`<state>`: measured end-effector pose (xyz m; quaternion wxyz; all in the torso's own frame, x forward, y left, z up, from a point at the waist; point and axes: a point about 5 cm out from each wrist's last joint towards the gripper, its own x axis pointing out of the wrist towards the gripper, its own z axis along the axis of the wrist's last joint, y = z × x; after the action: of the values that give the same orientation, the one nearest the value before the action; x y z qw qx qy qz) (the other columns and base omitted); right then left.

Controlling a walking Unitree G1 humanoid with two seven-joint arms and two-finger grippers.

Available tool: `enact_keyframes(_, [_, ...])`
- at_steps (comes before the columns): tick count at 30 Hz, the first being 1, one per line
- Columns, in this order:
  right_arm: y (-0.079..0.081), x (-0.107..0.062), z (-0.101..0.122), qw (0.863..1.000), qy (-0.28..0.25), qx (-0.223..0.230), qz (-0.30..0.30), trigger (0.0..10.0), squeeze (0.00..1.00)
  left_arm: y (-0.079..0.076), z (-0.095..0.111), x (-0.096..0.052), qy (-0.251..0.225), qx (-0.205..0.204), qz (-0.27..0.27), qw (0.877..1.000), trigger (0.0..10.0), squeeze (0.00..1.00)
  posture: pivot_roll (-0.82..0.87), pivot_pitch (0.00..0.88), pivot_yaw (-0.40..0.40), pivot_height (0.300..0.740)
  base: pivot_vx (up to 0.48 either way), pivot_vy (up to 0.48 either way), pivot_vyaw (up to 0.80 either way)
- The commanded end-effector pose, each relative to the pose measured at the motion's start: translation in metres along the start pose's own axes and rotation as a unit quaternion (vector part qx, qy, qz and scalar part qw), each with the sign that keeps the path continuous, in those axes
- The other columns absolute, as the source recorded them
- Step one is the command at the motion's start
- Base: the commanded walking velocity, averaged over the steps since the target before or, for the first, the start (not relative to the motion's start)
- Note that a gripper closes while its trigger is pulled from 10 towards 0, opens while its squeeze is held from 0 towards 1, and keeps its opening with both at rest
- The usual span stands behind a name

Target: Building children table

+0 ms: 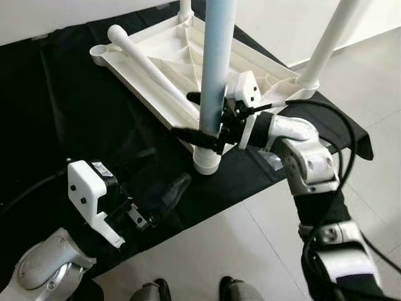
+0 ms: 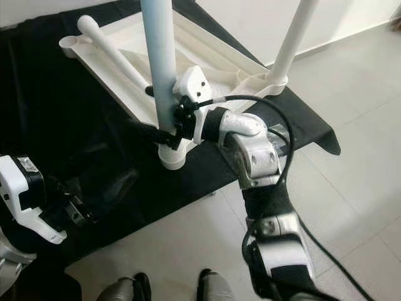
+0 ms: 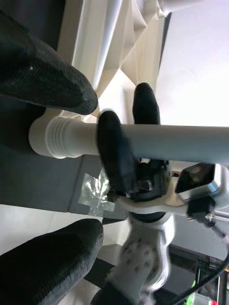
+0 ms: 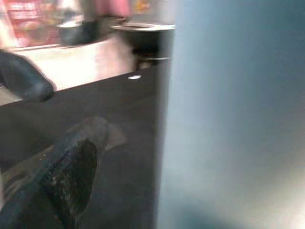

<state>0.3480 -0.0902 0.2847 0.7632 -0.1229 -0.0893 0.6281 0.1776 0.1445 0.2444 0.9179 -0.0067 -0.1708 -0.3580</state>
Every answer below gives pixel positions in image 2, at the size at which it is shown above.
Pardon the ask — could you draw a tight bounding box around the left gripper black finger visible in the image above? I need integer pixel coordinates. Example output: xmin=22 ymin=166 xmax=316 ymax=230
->
xmin=97 ymin=168 xmax=138 ymax=211

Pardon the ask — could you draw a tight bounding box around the white plastic table top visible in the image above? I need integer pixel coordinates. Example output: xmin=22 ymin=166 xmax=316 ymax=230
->
xmin=58 ymin=13 xmax=289 ymax=171

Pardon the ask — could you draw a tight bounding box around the black tablecloth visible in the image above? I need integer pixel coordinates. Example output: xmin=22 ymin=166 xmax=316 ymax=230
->
xmin=0 ymin=0 xmax=342 ymax=301

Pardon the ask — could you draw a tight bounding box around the clear plastic bag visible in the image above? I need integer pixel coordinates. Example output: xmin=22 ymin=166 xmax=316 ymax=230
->
xmin=266 ymin=122 xmax=295 ymax=151

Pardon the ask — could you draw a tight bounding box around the dark left robot foot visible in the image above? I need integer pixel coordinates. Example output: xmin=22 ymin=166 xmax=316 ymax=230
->
xmin=94 ymin=273 xmax=154 ymax=301

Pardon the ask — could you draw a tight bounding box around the dark robot foot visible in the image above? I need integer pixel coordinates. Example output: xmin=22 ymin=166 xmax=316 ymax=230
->
xmin=197 ymin=268 xmax=239 ymax=301
xmin=94 ymin=273 xmax=154 ymax=301

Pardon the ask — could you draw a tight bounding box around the dark right robot foot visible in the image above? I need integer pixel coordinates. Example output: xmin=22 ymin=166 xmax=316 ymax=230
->
xmin=197 ymin=268 xmax=239 ymax=301

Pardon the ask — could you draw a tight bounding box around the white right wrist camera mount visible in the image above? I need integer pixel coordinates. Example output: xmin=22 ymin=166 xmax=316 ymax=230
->
xmin=172 ymin=65 xmax=214 ymax=148

